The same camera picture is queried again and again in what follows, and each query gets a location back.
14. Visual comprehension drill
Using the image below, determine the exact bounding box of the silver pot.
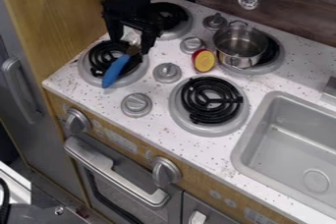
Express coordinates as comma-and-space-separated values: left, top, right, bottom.
211, 20, 271, 70

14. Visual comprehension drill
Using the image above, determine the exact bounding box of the red and yellow toy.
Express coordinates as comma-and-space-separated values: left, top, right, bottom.
190, 48, 218, 74

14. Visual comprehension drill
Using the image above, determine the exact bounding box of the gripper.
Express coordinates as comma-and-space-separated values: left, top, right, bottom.
99, 0, 162, 56

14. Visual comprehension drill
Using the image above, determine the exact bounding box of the grey toy fridge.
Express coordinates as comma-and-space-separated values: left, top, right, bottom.
0, 0, 89, 204

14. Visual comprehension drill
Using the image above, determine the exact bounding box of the toy stove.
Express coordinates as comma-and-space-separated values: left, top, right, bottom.
76, 1, 288, 138

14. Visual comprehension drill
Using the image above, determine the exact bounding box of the blue brush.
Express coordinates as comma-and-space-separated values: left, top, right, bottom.
100, 45, 142, 89

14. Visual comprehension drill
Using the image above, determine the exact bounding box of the toy sink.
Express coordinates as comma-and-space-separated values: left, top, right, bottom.
229, 90, 336, 220

